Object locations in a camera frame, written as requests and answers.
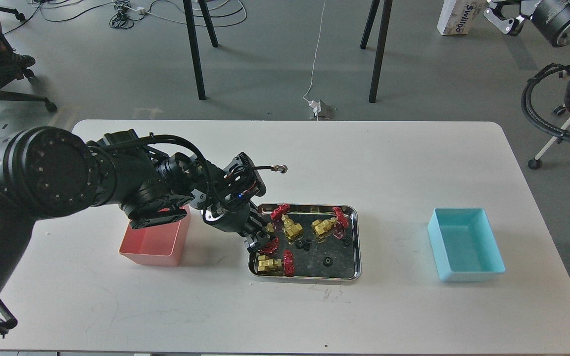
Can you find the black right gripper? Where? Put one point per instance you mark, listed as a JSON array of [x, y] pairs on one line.
[[550, 17]]

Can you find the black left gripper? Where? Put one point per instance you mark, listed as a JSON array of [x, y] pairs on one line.
[[227, 202]]

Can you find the brass valve red handle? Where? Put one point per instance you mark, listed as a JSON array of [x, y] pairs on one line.
[[270, 248], [337, 223], [291, 229], [284, 266]]

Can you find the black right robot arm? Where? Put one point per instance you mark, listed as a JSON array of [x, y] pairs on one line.
[[526, 103]]

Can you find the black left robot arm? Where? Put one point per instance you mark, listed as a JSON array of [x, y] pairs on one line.
[[47, 173]]

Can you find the small black gear centre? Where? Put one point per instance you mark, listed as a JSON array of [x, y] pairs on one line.
[[304, 244]]

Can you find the white cardboard box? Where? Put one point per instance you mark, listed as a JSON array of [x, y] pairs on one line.
[[457, 16]]

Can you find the pink plastic box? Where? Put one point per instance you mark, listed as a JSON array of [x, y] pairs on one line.
[[160, 245]]

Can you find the light blue plastic box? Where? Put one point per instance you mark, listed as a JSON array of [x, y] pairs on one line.
[[464, 246]]

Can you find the shiny metal tray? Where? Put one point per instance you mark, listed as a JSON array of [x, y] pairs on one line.
[[309, 265]]

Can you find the black stand leg right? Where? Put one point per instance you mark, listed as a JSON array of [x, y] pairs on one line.
[[381, 42]]

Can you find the black stand leg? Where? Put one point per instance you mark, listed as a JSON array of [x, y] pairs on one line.
[[381, 42], [192, 36]]

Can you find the floor power socket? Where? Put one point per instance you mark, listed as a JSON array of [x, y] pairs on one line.
[[319, 110]]

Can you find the black stand leg left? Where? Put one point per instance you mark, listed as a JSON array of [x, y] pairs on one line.
[[192, 36]]

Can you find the brass valve red handle bottom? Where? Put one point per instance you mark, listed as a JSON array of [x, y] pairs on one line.
[[284, 266]]

